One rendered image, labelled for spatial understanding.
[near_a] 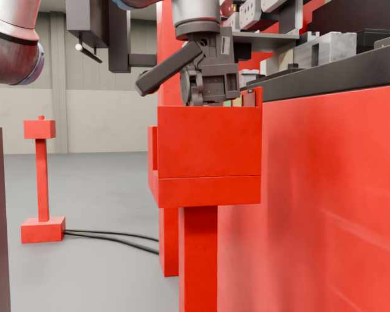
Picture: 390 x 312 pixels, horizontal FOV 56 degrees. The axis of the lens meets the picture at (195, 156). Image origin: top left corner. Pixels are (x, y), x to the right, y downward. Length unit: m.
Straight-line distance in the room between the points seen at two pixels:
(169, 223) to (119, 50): 1.11
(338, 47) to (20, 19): 0.70
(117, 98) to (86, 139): 1.33
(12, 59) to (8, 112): 9.10
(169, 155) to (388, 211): 0.29
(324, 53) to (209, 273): 0.50
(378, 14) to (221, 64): 1.11
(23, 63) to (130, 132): 9.01
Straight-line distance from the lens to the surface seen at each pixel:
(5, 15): 0.97
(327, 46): 0.84
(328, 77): 0.59
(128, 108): 9.94
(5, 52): 0.97
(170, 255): 1.93
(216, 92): 0.58
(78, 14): 2.04
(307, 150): 0.63
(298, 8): 1.04
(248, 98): 0.61
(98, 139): 9.89
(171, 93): 1.82
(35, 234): 2.66
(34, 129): 2.55
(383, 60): 0.49
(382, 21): 1.60
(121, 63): 2.36
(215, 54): 0.59
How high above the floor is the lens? 0.79
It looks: 5 degrees down
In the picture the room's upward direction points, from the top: straight up
